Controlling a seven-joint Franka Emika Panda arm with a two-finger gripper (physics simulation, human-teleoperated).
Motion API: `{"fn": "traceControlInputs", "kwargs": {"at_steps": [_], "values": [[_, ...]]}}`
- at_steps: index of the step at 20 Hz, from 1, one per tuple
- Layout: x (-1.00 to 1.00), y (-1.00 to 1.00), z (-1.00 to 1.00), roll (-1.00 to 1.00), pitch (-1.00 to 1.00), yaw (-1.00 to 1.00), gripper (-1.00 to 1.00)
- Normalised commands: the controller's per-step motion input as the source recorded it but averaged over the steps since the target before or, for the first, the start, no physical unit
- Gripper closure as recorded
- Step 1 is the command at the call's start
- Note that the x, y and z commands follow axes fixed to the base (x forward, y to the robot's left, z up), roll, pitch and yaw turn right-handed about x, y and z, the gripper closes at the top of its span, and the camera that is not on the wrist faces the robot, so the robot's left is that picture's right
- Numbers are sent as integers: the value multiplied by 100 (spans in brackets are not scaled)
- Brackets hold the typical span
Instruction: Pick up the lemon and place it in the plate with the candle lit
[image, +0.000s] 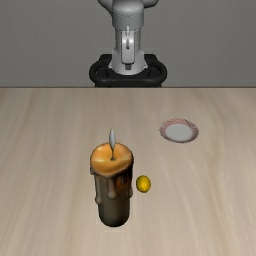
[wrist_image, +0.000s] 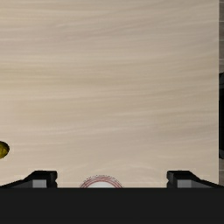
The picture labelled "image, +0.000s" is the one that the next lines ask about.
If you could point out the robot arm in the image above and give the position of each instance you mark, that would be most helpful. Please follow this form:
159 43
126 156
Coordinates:
128 50

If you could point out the white plate with red rim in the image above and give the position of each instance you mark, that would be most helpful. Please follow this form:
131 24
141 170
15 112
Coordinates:
179 131

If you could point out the yellow lemon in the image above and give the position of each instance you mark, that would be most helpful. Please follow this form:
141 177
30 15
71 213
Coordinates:
143 183

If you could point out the brown candle with orange top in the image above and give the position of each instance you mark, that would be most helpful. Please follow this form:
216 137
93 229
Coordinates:
112 186

